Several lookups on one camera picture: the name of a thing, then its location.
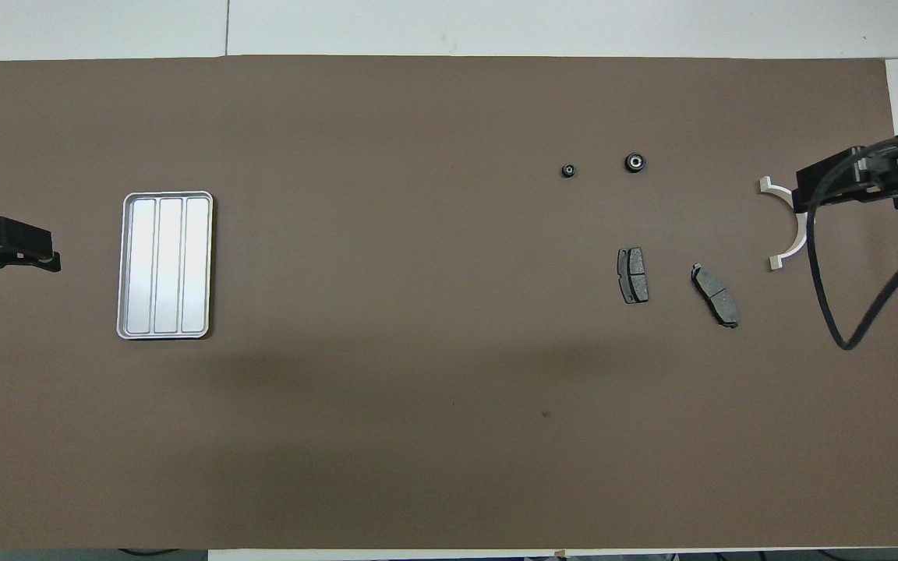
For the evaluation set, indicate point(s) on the small black bearing gear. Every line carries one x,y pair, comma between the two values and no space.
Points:
567,170

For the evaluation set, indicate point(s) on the silver metal tray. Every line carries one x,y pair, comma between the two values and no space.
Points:
168,265

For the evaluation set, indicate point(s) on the brown table mat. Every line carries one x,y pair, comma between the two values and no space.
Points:
418,117

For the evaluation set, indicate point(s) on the elongated dark grey brake pad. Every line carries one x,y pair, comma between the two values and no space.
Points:
715,296

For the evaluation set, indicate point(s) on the large black bearing gear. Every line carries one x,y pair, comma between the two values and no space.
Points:
634,162

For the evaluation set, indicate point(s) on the rectangular dark grey brake pad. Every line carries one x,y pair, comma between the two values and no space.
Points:
634,274

